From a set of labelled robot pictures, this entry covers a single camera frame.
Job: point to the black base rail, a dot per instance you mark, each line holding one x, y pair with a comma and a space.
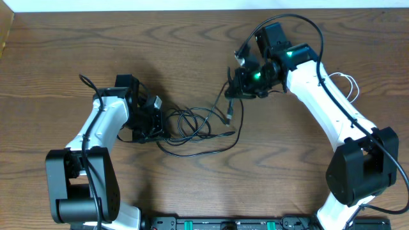
287, 222

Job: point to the cardboard box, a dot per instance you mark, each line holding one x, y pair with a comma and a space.
6, 21

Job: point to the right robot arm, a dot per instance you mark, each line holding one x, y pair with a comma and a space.
364, 163

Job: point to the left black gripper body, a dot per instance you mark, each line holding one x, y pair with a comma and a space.
147, 126

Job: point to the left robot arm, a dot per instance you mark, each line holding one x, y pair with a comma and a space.
82, 185

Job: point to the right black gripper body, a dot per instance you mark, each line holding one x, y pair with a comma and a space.
255, 83

